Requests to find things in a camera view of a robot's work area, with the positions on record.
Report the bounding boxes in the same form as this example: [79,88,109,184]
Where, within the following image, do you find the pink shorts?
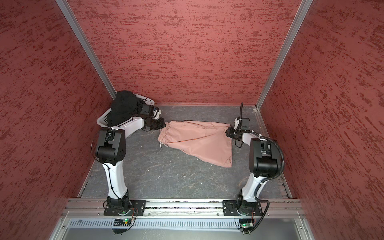
[158,121,233,168]

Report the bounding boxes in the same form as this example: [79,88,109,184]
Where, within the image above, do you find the black shorts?
[107,91,145,127]

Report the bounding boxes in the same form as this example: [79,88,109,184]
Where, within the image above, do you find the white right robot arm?
[226,127,285,205]

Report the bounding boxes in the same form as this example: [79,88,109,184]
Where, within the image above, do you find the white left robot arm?
[95,117,166,214]

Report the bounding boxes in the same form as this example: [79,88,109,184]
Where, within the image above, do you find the white plastic laundry basket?
[97,94,155,128]

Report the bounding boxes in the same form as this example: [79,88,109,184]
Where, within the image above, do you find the right circuit board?
[239,219,254,232]

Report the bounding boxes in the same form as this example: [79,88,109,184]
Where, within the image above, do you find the circuit board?
[113,219,132,228]
[239,219,254,232]

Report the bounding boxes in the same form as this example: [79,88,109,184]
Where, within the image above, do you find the left circuit board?
[113,219,132,228]

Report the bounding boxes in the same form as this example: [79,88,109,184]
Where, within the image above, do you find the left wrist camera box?
[140,104,161,120]

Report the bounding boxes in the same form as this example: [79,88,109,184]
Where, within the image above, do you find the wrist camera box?
[234,117,250,133]
[140,104,161,120]

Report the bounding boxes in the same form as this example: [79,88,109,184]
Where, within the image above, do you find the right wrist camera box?
[234,117,250,133]

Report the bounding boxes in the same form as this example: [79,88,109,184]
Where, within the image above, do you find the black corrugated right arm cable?
[233,102,285,233]

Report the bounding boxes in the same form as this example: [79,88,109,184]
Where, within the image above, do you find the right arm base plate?
[222,200,263,217]

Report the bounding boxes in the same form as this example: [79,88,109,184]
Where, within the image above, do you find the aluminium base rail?
[60,198,307,219]

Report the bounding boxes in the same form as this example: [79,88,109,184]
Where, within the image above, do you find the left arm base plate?
[103,200,147,217]

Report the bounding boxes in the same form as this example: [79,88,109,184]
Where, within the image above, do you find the white slotted cable duct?
[68,219,239,230]

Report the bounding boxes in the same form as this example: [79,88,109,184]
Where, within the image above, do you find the left aluminium corner post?
[56,0,116,99]

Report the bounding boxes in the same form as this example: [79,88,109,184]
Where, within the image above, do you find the aluminium corner post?
[56,0,116,99]
[256,0,313,111]

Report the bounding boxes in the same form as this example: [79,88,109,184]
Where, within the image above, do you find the right aluminium corner post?
[256,0,313,111]

